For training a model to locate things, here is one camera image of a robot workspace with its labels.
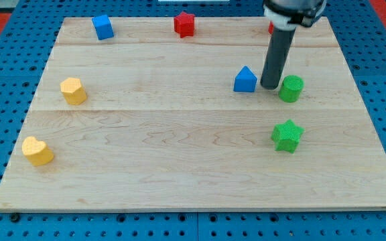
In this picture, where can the green cylinder block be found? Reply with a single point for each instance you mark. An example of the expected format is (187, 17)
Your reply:
(291, 88)

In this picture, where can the wooden board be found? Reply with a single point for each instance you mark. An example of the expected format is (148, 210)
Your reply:
(162, 129)

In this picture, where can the blue house-shaped block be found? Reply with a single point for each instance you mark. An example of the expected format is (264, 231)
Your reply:
(245, 80)

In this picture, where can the green star block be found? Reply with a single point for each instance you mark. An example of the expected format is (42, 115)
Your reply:
(286, 136)

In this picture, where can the red star block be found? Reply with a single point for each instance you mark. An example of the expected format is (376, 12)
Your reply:
(184, 24)

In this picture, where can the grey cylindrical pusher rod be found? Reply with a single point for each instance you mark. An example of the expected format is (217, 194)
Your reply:
(276, 57)

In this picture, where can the red block behind pusher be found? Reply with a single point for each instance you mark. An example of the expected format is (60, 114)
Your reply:
(271, 28)

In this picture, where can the yellow hexagon block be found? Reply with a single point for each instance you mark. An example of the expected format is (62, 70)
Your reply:
(73, 91)

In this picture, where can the blue cube block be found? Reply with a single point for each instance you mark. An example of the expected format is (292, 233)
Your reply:
(103, 27)

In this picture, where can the yellow heart block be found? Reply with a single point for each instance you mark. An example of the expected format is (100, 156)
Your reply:
(36, 152)

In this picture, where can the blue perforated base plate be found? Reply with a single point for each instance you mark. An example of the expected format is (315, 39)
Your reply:
(28, 30)

